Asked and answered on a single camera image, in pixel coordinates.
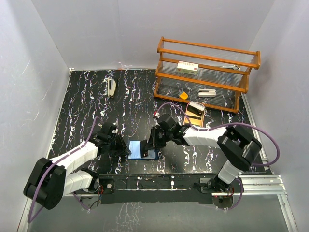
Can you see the white and black stapler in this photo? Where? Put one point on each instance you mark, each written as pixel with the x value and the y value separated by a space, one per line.
pixel 111 87

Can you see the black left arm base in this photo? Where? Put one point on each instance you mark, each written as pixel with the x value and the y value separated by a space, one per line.
pixel 101 192

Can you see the yellow and grey tape measure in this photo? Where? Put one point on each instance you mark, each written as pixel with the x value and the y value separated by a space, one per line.
pixel 183 96

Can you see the white red small box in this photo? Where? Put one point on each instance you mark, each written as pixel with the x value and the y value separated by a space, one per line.
pixel 187 67

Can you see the aluminium front rail frame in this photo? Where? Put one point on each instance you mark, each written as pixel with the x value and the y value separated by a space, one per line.
pixel 169 203

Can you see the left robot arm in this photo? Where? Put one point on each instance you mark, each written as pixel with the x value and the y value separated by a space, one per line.
pixel 51 179

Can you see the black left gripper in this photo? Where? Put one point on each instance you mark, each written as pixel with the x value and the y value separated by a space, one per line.
pixel 121 151

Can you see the white small stapler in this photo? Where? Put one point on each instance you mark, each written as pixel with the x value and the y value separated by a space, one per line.
pixel 207 93

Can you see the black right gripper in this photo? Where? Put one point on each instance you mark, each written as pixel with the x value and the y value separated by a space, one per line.
pixel 153 142

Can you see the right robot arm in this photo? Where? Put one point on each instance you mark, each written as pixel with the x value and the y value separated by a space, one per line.
pixel 239 147

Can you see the orange wooden shelf rack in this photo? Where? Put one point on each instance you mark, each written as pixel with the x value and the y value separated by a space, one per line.
pixel 226 70

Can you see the blue card holder wallet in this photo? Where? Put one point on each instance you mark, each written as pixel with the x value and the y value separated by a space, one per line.
pixel 139 152

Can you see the beige oval card tray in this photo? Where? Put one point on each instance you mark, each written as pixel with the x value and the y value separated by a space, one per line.
pixel 196 120

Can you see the stack of silver cards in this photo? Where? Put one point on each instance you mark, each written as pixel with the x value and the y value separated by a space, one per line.
pixel 196 108

